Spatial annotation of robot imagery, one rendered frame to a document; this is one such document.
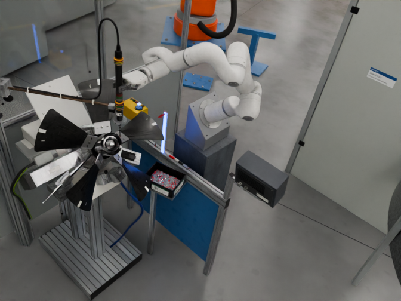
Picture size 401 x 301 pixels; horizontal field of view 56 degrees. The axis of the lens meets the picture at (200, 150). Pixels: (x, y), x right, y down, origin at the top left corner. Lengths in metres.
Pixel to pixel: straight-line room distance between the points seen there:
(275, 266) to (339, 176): 1.04
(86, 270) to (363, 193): 2.36
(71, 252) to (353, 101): 2.43
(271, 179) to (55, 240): 1.76
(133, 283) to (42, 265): 0.67
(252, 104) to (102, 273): 1.57
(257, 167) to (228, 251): 1.28
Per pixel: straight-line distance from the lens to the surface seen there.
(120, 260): 2.91
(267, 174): 1.94
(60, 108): 2.23
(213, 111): 2.34
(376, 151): 3.36
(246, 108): 2.11
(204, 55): 1.77
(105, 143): 2.00
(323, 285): 3.20
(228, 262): 3.06
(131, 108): 2.50
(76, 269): 2.90
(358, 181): 3.57
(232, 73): 1.77
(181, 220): 2.78
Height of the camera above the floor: 2.55
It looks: 41 degrees down
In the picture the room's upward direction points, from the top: 10 degrees clockwise
